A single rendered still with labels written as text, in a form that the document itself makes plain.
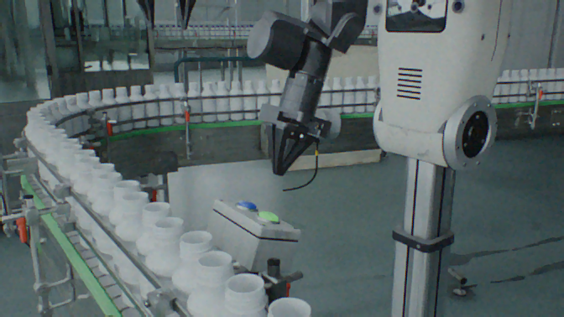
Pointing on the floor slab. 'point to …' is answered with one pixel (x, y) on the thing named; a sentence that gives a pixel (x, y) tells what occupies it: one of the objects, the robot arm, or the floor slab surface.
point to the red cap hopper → (214, 22)
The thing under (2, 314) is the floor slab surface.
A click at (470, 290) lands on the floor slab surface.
